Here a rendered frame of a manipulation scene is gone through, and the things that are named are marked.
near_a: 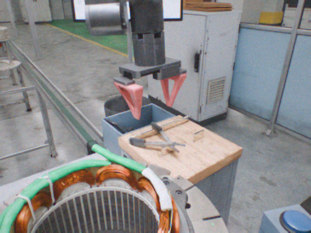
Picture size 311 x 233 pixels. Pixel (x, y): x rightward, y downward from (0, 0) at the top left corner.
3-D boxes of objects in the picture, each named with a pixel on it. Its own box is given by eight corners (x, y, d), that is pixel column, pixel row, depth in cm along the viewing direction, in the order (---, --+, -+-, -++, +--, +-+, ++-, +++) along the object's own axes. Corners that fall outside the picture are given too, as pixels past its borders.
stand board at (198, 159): (118, 145, 58) (117, 136, 57) (178, 122, 68) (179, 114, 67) (175, 196, 43) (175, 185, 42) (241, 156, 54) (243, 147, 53)
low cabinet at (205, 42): (229, 118, 298) (246, 10, 245) (195, 131, 270) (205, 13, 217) (176, 93, 374) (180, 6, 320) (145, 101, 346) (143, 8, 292)
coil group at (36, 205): (11, 226, 31) (2, 200, 29) (51, 205, 34) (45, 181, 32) (21, 250, 28) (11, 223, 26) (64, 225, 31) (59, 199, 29)
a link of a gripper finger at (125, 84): (118, 116, 49) (111, 70, 45) (146, 106, 53) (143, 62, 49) (137, 128, 44) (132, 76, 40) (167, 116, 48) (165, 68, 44)
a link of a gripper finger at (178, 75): (141, 108, 52) (136, 64, 48) (166, 99, 56) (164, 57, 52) (161, 118, 47) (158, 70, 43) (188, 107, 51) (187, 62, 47)
